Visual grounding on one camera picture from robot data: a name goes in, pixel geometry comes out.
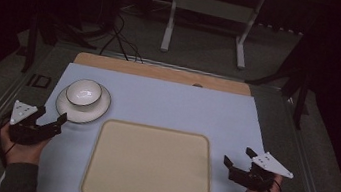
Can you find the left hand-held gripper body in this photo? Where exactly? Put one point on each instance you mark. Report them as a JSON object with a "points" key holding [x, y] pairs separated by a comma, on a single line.
{"points": [[24, 129]]}

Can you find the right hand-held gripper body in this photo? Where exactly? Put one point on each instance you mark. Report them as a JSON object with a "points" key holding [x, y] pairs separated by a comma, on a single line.
{"points": [[263, 174]]}

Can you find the white plate with dark rim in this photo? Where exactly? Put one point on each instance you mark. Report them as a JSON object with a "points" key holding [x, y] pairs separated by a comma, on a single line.
{"points": [[83, 114]]}

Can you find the white bowl with dark rim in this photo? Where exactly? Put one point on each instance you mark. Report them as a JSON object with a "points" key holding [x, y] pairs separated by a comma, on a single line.
{"points": [[83, 92]]}

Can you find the beige tray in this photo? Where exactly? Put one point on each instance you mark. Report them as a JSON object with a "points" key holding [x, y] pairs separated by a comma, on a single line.
{"points": [[150, 166]]}

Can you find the person's left hand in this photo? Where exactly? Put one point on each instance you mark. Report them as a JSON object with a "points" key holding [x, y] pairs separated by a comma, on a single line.
{"points": [[21, 151]]}

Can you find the black floor socket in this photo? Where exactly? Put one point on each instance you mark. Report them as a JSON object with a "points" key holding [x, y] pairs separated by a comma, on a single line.
{"points": [[40, 81]]}

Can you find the black stand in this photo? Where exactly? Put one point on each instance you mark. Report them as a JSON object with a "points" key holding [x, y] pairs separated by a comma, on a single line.
{"points": [[33, 39], [295, 80]]}

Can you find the light blue table mat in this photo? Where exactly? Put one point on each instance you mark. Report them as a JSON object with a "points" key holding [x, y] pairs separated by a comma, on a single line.
{"points": [[171, 102]]}

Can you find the white metal stand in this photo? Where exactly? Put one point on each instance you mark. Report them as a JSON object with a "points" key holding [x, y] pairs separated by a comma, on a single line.
{"points": [[210, 10]]}

